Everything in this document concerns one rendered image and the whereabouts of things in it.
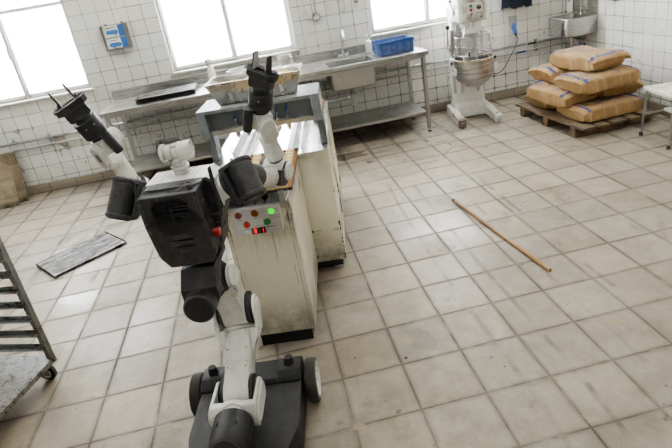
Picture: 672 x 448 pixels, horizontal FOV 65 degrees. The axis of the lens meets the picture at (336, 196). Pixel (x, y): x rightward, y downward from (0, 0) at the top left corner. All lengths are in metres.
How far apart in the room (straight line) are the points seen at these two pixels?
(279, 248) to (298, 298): 0.31
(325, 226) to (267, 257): 0.77
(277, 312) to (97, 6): 4.38
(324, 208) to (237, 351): 1.27
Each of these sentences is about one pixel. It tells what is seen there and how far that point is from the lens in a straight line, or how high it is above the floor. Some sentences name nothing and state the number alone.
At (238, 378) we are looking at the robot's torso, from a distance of 2.31.
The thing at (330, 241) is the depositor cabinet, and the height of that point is 0.22.
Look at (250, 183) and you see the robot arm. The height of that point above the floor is 1.18.
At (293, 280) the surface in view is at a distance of 2.74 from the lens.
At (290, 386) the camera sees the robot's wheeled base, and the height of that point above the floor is 0.17.
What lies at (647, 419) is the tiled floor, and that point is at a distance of 2.57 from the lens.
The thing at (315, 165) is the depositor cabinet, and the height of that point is 0.75.
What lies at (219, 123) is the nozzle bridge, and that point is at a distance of 3.27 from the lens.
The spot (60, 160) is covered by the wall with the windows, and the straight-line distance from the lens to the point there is 6.83.
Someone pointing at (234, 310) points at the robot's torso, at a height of 0.57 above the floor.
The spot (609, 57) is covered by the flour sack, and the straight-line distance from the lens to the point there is 5.65.
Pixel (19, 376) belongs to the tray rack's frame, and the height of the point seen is 0.15.
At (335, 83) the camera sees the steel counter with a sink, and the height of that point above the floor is 0.71.
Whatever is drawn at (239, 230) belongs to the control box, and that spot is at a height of 0.73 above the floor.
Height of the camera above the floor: 1.80
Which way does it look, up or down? 23 degrees down
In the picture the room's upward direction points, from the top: 10 degrees counter-clockwise
